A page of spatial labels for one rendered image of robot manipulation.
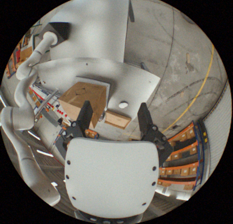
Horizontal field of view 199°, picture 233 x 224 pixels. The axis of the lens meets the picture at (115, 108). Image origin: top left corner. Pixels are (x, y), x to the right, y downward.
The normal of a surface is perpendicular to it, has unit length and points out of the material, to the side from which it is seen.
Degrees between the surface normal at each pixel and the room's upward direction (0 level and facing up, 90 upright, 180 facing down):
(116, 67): 0
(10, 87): 90
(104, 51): 0
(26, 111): 125
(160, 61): 0
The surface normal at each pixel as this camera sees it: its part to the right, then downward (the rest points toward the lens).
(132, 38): -0.28, 0.70
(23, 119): 0.98, -0.01
